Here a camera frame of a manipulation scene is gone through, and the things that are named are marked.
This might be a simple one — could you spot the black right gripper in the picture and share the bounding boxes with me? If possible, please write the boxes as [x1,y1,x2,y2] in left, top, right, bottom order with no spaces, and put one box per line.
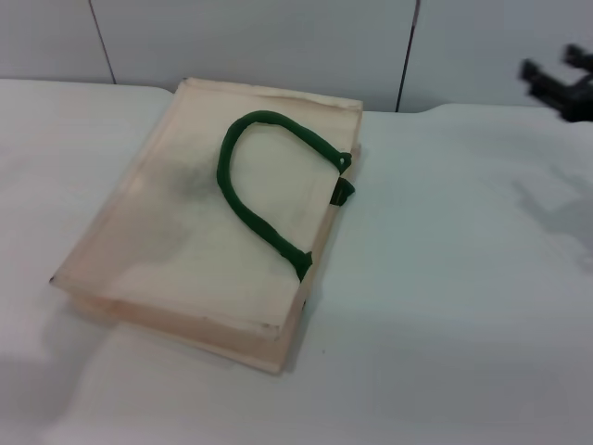
[518,44,593,122]

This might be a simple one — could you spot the cream mesh handbag green handles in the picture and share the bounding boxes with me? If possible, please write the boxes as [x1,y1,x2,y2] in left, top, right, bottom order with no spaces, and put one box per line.
[48,77,365,376]

